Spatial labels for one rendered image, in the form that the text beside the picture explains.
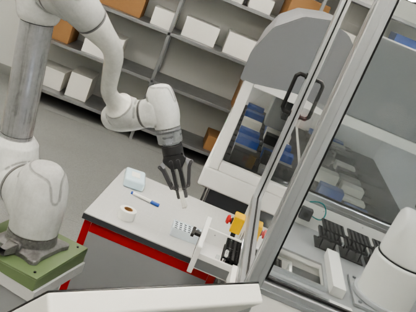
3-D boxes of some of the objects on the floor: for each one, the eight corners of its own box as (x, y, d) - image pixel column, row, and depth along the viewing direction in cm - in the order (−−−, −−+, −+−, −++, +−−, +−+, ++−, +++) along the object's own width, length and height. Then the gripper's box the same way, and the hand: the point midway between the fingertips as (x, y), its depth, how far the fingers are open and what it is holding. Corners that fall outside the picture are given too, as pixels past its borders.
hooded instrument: (141, 316, 325) (275, -8, 275) (192, 202, 503) (280, -7, 453) (351, 405, 323) (525, 96, 273) (329, 259, 501) (431, 56, 451)
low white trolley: (28, 366, 259) (83, 211, 238) (76, 296, 319) (124, 168, 297) (154, 421, 258) (222, 270, 237) (179, 340, 318) (235, 214, 296)
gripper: (151, 148, 213) (165, 213, 218) (187, 142, 211) (201, 207, 216) (155, 144, 220) (168, 207, 225) (190, 138, 219) (203, 201, 224)
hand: (182, 198), depth 220 cm, fingers closed
